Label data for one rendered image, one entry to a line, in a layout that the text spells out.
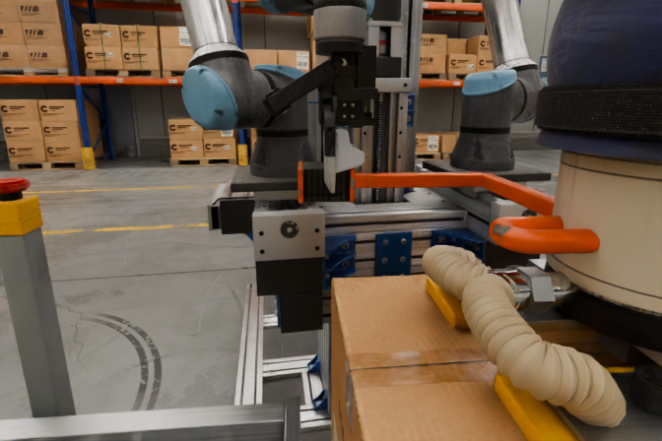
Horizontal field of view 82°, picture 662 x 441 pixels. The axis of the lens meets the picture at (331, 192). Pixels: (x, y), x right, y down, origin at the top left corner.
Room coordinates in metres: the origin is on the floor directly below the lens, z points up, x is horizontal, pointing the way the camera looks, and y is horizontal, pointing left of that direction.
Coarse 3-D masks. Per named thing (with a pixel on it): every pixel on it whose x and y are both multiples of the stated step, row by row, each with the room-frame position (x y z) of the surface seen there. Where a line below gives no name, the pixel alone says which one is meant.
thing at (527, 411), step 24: (504, 384) 0.27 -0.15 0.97; (624, 384) 0.27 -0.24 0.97; (648, 384) 0.24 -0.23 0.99; (528, 408) 0.25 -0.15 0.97; (552, 408) 0.25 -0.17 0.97; (648, 408) 0.24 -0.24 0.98; (528, 432) 0.23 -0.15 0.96; (552, 432) 0.22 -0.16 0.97; (576, 432) 0.22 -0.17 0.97; (600, 432) 0.22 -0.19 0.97; (624, 432) 0.22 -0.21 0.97; (648, 432) 0.22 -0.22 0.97
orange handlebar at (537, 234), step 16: (368, 176) 0.58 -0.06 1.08; (384, 176) 0.58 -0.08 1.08; (400, 176) 0.58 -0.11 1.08; (416, 176) 0.58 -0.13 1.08; (432, 176) 0.59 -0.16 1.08; (448, 176) 0.59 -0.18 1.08; (464, 176) 0.59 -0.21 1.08; (480, 176) 0.59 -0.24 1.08; (496, 176) 0.57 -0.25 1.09; (496, 192) 0.54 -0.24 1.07; (512, 192) 0.50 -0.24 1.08; (528, 192) 0.47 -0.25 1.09; (528, 208) 0.46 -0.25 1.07; (544, 208) 0.43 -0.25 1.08; (496, 224) 0.34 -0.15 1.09; (512, 224) 0.35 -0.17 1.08; (528, 224) 0.35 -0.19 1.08; (544, 224) 0.35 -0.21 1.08; (560, 224) 0.35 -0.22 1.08; (496, 240) 0.33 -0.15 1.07; (512, 240) 0.32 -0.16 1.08; (528, 240) 0.31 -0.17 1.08; (544, 240) 0.31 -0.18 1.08; (560, 240) 0.31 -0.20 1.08; (576, 240) 0.31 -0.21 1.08; (592, 240) 0.31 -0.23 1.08
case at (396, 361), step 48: (336, 288) 0.48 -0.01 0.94; (384, 288) 0.48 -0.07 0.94; (336, 336) 0.44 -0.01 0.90; (384, 336) 0.37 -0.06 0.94; (432, 336) 0.37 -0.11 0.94; (576, 336) 0.37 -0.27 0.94; (336, 384) 0.44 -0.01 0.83; (384, 384) 0.30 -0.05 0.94; (432, 384) 0.30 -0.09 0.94; (480, 384) 0.30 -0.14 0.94; (336, 432) 0.44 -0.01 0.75; (384, 432) 0.25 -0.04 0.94; (432, 432) 0.25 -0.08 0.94; (480, 432) 0.25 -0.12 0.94
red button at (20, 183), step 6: (0, 180) 0.76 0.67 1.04; (6, 180) 0.76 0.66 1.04; (12, 180) 0.76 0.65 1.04; (18, 180) 0.76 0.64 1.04; (24, 180) 0.77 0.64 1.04; (0, 186) 0.73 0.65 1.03; (6, 186) 0.74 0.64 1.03; (12, 186) 0.74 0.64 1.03; (18, 186) 0.75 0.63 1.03; (24, 186) 0.76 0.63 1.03; (0, 192) 0.74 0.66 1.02; (6, 192) 0.74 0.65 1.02; (12, 192) 0.75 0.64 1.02; (18, 192) 0.76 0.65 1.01; (0, 198) 0.75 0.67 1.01; (6, 198) 0.75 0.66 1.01; (12, 198) 0.75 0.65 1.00; (18, 198) 0.76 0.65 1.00
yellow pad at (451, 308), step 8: (432, 288) 0.45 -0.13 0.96; (440, 288) 0.44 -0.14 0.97; (432, 296) 0.44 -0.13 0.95; (440, 296) 0.42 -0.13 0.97; (448, 296) 0.42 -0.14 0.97; (440, 304) 0.42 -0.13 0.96; (448, 304) 0.40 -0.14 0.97; (456, 304) 0.40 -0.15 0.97; (448, 312) 0.39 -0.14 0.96; (456, 312) 0.38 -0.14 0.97; (448, 320) 0.39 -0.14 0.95; (456, 320) 0.38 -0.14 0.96; (464, 320) 0.38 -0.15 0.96; (456, 328) 0.38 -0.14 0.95; (464, 328) 0.38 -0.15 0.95
